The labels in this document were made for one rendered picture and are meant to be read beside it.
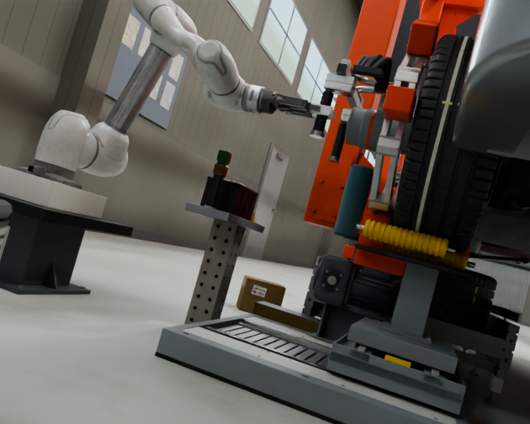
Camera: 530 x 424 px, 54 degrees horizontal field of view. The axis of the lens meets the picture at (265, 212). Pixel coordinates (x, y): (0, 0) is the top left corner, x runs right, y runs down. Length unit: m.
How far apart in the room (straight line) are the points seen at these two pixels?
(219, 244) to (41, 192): 0.66
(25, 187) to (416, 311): 1.38
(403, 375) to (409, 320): 0.24
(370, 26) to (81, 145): 1.32
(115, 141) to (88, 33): 2.93
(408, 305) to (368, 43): 1.21
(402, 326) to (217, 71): 0.96
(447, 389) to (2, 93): 3.97
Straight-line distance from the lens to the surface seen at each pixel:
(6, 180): 2.07
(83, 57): 4.97
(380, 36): 2.41
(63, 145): 2.06
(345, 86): 1.66
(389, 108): 1.44
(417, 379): 1.50
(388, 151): 1.51
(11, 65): 4.68
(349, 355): 1.50
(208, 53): 1.59
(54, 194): 1.94
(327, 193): 2.22
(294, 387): 1.39
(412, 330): 1.68
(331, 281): 1.98
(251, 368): 1.41
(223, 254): 2.02
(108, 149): 2.18
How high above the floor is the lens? 0.39
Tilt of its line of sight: 3 degrees up
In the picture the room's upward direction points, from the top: 16 degrees clockwise
